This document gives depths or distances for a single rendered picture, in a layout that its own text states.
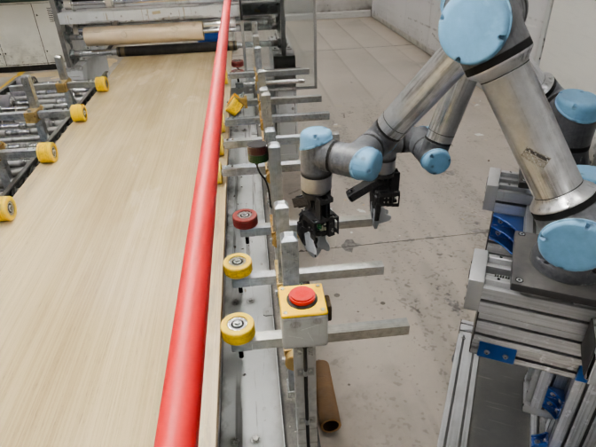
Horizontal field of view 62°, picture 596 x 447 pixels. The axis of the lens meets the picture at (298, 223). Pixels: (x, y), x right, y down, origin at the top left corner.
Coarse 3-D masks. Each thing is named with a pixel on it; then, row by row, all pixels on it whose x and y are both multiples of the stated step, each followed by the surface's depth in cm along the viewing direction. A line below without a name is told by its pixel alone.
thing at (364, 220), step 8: (344, 216) 166; (352, 216) 165; (360, 216) 165; (368, 216) 165; (264, 224) 163; (296, 224) 162; (336, 224) 164; (344, 224) 164; (352, 224) 164; (360, 224) 165; (368, 224) 165; (240, 232) 161; (248, 232) 162; (256, 232) 162; (264, 232) 162
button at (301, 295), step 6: (294, 288) 77; (300, 288) 77; (306, 288) 77; (294, 294) 75; (300, 294) 75; (306, 294) 75; (312, 294) 75; (294, 300) 75; (300, 300) 74; (306, 300) 74; (312, 300) 75
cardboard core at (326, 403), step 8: (320, 360) 215; (320, 368) 211; (328, 368) 213; (320, 376) 208; (328, 376) 209; (320, 384) 205; (328, 384) 205; (320, 392) 202; (328, 392) 201; (320, 400) 199; (328, 400) 197; (320, 408) 196; (328, 408) 194; (336, 408) 196; (320, 416) 194; (328, 416) 191; (336, 416) 192; (320, 424) 192; (328, 424) 196; (336, 424) 195; (328, 432) 194
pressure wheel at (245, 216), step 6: (240, 210) 162; (246, 210) 162; (252, 210) 162; (234, 216) 159; (240, 216) 159; (246, 216) 159; (252, 216) 158; (234, 222) 158; (240, 222) 157; (246, 222) 157; (252, 222) 158; (240, 228) 158; (246, 228) 158; (246, 240) 165
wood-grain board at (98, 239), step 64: (128, 64) 332; (192, 64) 327; (128, 128) 231; (192, 128) 228; (64, 192) 178; (128, 192) 176; (192, 192) 175; (0, 256) 145; (64, 256) 144; (128, 256) 143; (0, 320) 122; (64, 320) 121; (128, 320) 120; (0, 384) 105; (64, 384) 104; (128, 384) 104
